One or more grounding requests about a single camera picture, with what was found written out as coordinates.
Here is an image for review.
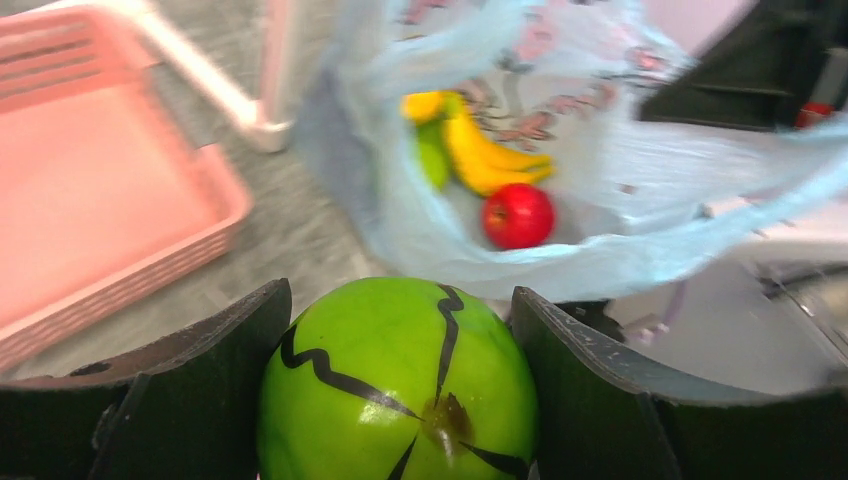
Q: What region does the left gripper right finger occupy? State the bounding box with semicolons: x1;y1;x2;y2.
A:
510;287;847;479

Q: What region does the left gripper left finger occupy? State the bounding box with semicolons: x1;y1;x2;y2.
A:
1;279;292;479

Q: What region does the red fake apple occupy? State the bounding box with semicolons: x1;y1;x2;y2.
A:
481;183;557;250

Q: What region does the pink plastic basket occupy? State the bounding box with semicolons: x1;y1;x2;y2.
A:
1;6;252;369

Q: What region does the green fake watermelon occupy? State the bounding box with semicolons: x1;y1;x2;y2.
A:
257;277;539;479

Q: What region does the white pvc pipe frame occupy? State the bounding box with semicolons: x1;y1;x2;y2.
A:
125;1;303;153

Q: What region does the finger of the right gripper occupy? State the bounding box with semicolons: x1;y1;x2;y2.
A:
638;0;842;132

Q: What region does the yellow fake lemon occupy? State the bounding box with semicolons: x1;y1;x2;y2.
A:
401;91;445;125

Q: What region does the small green fake fruit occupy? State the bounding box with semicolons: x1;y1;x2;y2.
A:
416;119;452;191

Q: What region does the light blue plastic bag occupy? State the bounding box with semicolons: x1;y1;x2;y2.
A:
295;1;847;301

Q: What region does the yellow fake banana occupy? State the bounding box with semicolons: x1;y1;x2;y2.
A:
443;104;555;197

